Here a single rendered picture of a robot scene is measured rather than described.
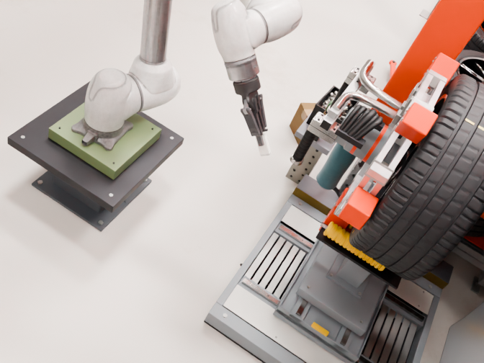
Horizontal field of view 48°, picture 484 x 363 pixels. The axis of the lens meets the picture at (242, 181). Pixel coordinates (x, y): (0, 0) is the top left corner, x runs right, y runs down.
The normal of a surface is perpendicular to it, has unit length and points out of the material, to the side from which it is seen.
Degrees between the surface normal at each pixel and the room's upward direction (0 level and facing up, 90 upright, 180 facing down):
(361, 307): 0
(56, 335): 0
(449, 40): 90
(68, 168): 0
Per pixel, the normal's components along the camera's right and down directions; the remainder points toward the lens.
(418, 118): -0.03, -0.20
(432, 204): -0.29, 0.23
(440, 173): -0.17, 0.03
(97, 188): 0.29, -0.63
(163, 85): 0.66, 0.55
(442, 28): -0.47, 0.56
